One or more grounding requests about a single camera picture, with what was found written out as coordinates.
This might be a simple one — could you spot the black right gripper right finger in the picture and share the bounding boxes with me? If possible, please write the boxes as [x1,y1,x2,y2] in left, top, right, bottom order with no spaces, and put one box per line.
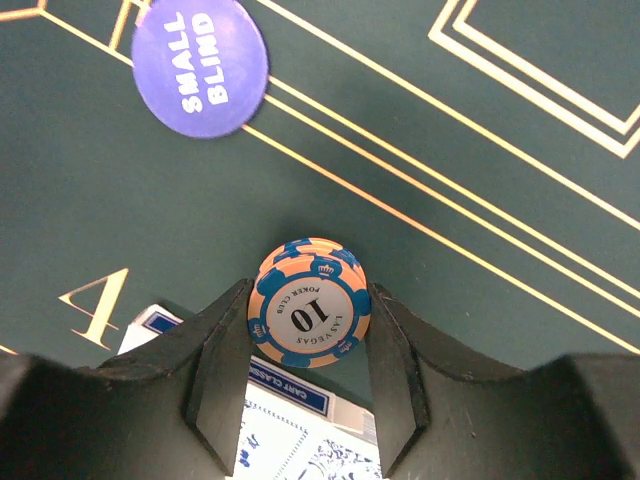
[366,284,639,479]

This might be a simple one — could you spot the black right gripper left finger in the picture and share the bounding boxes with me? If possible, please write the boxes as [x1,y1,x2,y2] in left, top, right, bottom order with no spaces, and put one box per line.
[1,279,253,479]

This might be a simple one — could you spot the blue ten chips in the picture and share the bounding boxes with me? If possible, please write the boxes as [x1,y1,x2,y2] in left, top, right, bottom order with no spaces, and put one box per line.
[247,237,371,368]

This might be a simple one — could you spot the blue playing card box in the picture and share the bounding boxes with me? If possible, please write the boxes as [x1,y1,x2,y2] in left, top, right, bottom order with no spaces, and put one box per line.
[117,303,384,480]

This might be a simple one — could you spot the dark green poker mat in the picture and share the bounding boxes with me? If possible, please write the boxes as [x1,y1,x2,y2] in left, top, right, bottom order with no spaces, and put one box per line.
[0,0,640,401]

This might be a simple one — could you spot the purple small blind button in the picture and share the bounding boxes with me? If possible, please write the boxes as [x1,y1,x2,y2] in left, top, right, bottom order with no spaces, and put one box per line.
[131,0,269,139]

